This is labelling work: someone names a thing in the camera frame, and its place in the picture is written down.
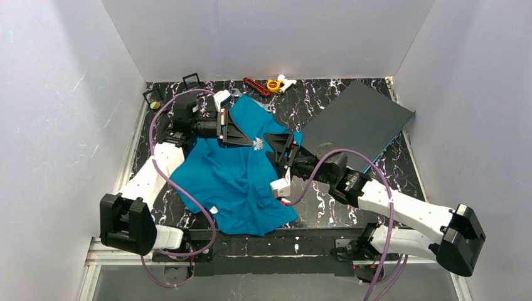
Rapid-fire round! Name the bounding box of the blue garment cloth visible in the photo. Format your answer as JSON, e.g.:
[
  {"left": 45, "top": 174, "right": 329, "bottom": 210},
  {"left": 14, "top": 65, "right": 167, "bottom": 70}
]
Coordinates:
[{"left": 169, "top": 94, "right": 304, "bottom": 237}]

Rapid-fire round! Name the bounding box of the round colourful brooch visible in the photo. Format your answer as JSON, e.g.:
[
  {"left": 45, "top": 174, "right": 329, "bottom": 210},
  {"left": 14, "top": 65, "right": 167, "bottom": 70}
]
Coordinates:
[{"left": 150, "top": 101, "right": 161, "bottom": 110}]

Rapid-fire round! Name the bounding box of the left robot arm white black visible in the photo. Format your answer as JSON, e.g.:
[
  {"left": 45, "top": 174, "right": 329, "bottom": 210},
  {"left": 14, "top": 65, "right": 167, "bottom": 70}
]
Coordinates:
[{"left": 99, "top": 89, "right": 253, "bottom": 257}]

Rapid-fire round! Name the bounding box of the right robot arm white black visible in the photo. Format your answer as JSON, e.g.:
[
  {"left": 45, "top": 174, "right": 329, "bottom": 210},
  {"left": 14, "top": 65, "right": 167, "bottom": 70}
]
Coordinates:
[{"left": 264, "top": 133, "right": 486, "bottom": 277}]

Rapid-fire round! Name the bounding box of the red black utility knife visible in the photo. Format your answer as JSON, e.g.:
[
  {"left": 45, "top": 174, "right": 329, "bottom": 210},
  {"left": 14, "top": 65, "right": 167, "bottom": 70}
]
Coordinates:
[{"left": 243, "top": 77, "right": 271, "bottom": 98}]

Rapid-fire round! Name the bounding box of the yellow tape measure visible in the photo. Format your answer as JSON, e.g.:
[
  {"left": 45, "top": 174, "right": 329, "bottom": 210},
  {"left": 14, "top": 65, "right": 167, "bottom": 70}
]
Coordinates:
[{"left": 265, "top": 80, "right": 280, "bottom": 93}]

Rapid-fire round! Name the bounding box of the white plastic fitting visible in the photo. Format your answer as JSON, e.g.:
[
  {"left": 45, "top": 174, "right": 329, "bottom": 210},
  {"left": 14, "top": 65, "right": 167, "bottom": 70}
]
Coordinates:
[{"left": 277, "top": 75, "right": 297, "bottom": 94}]

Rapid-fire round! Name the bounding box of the dark grey flat box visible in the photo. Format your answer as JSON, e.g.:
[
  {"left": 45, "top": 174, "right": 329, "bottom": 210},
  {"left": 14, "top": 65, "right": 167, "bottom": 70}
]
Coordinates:
[{"left": 301, "top": 80, "right": 415, "bottom": 162}]

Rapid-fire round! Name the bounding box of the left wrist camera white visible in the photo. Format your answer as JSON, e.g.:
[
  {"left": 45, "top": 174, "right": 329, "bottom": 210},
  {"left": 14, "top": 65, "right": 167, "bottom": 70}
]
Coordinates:
[{"left": 213, "top": 90, "right": 232, "bottom": 112}]

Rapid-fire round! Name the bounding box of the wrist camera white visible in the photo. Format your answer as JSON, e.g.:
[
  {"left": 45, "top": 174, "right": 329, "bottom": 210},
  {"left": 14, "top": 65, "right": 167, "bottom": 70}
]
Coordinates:
[
  {"left": 270, "top": 167, "right": 292, "bottom": 198},
  {"left": 213, "top": 90, "right": 232, "bottom": 112}
]

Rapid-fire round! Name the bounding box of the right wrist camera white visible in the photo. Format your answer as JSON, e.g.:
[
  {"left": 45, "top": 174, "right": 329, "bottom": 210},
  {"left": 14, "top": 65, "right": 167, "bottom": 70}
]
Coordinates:
[{"left": 270, "top": 167, "right": 292, "bottom": 198}]

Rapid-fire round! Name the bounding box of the black frame stand rear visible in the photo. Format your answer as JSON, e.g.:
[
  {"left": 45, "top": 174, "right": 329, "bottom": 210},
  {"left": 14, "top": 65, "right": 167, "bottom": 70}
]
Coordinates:
[{"left": 183, "top": 73, "right": 206, "bottom": 93}]

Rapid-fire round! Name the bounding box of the black frame stand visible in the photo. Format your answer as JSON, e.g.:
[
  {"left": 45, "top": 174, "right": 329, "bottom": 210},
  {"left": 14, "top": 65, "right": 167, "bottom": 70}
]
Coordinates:
[
  {"left": 142, "top": 88, "right": 165, "bottom": 112},
  {"left": 183, "top": 73, "right": 206, "bottom": 93}
]

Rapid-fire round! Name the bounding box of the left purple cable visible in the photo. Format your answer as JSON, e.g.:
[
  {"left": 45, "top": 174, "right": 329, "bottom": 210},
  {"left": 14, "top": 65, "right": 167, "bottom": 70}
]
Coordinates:
[{"left": 140, "top": 88, "right": 218, "bottom": 289}]

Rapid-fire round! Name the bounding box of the black frame stand left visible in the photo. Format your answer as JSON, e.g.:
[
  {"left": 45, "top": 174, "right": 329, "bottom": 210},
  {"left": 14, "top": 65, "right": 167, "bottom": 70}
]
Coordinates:
[{"left": 142, "top": 88, "right": 165, "bottom": 112}]

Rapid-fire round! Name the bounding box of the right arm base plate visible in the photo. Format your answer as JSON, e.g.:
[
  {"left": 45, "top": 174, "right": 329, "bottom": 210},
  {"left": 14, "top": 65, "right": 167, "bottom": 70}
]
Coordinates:
[{"left": 331, "top": 236, "right": 381, "bottom": 284}]

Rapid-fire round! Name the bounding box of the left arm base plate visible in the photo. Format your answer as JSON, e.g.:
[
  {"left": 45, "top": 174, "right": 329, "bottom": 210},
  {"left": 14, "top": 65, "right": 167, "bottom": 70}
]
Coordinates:
[{"left": 149, "top": 231, "right": 216, "bottom": 263}]

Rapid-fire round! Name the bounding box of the aluminium rail frame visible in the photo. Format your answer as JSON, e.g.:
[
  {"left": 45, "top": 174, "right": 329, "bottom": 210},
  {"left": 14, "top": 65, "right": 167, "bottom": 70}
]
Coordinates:
[{"left": 77, "top": 78, "right": 474, "bottom": 301}]

